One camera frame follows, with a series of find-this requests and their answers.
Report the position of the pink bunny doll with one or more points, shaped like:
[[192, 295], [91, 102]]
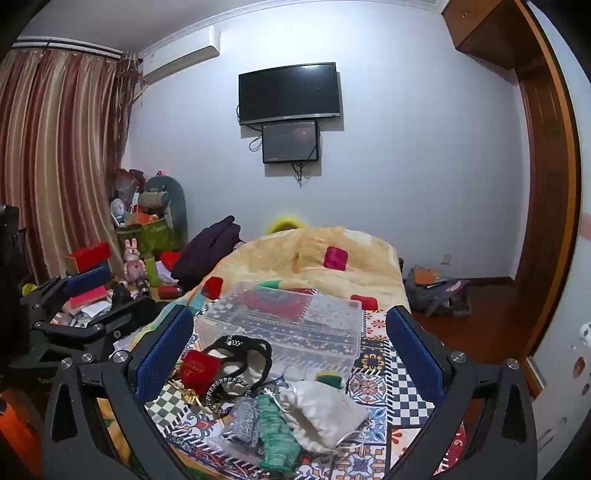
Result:
[[134, 263]]

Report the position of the green bottle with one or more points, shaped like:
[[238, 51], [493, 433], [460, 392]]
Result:
[[152, 270]]

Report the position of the grey orange backpack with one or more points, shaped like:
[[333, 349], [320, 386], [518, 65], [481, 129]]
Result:
[[436, 290]]

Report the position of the pink box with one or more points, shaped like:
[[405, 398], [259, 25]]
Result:
[[87, 297]]

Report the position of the gold ornament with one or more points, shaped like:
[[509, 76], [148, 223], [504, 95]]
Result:
[[188, 396]]

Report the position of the orange object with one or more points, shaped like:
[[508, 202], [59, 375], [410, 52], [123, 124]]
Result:
[[18, 434]]

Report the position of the red cloth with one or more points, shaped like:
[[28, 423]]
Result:
[[169, 258]]

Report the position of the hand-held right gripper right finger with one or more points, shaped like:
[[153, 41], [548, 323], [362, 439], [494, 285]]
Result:
[[416, 357]]

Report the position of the white toy figure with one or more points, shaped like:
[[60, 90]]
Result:
[[118, 211]]

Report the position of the patterned bedsheet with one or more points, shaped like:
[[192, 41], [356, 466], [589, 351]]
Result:
[[392, 406]]

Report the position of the red velvet pouch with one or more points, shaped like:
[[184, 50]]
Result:
[[198, 369]]

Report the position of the green knitted cloth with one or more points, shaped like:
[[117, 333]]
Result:
[[276, 431]]

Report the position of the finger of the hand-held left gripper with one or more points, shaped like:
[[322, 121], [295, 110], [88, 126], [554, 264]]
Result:
[[87, 279], [121, 308]]

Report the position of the green gift bag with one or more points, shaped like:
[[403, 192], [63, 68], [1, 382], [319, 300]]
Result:
[[157, 237]]

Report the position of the magenta pouch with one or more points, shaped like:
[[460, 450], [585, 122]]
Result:
[[335, 258]]

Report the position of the small black monitor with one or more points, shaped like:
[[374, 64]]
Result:
[[290, 142]]

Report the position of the black headband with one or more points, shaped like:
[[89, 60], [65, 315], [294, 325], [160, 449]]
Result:
[[251, 348]]

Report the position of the yellow blanket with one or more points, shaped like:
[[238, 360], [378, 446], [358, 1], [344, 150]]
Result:
[[286, 258]]

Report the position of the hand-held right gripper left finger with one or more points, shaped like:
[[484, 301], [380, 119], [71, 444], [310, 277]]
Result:
[[162, 357]]

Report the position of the dark clothes pile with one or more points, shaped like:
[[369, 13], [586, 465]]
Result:
[[207, 251]]

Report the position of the wooden overhead cabinet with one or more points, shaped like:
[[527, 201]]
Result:
[[485, 30]]

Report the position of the black wall television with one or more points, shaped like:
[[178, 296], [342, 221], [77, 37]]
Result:
[[289, 92]]

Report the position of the striped red curtain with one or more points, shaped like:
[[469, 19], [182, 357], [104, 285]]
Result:
[[60, 157]]

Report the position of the red can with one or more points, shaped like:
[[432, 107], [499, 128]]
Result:
[[171, 291]]

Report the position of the curtain rail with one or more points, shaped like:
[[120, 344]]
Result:
[[69, 45]]

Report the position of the clear plastic storage box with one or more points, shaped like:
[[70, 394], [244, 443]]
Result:
[[281, 330]]

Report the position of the wooden door frame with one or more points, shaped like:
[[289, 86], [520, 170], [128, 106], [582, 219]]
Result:
[[551, 184]]

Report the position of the small red pouch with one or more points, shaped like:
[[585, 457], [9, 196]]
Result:
[[364, 302], [212, 287]]

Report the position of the white wall socket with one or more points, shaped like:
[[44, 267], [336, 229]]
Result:
[[445, 259]]

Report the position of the clear plastic bag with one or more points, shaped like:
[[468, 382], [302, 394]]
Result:
[[233, 452]]

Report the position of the green plush dinosaur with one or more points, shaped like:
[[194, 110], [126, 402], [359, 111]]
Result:
[[173, 203]]

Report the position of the silver glitter pouch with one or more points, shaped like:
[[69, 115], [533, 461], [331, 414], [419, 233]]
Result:
[[244, 420]]

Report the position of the white air conditioner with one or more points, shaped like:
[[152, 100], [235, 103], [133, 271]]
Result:
[[182, 53]]

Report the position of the red box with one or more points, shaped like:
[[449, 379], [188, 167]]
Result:
[[90, 257]]

